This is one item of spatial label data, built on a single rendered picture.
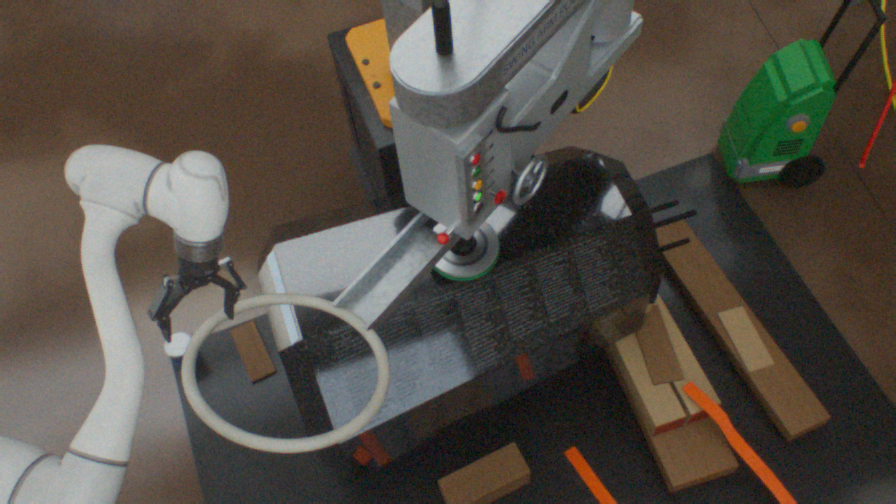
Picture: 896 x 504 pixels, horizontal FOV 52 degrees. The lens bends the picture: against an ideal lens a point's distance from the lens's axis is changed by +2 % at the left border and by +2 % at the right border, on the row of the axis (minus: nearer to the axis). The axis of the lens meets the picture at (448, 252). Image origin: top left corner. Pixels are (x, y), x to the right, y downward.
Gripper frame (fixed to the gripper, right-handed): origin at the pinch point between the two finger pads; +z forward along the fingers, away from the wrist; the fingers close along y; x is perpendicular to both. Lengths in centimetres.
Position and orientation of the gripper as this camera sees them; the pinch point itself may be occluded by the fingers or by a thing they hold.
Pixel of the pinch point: (198, 323)
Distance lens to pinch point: 193.1
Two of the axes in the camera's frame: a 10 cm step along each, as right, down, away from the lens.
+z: -1.8, 7.4, 6.4
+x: -6.0, -6.0, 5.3
